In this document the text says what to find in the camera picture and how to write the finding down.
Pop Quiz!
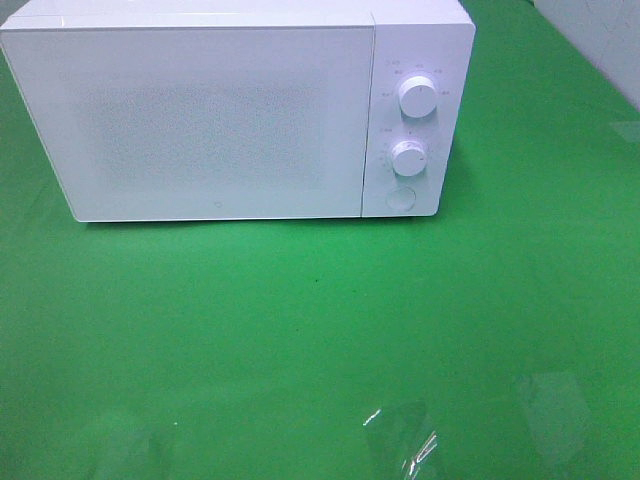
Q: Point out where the white microwave oven body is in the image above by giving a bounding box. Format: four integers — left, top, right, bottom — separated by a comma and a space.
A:
1, 1, 476, 218

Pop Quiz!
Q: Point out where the white round knob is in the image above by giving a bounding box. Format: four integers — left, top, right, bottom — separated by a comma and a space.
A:
391, 140, 427, 177
398, 75, 437, 119

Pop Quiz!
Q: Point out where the white microwave door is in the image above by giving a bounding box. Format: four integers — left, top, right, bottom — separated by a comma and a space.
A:
1, 26, 374, 222

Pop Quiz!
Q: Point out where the round door release button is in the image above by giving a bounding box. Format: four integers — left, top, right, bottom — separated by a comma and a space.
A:
386, 186, 416, 212

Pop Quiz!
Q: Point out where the green table cloth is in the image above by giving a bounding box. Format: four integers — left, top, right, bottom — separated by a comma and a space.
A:
1, 1, 639, 479

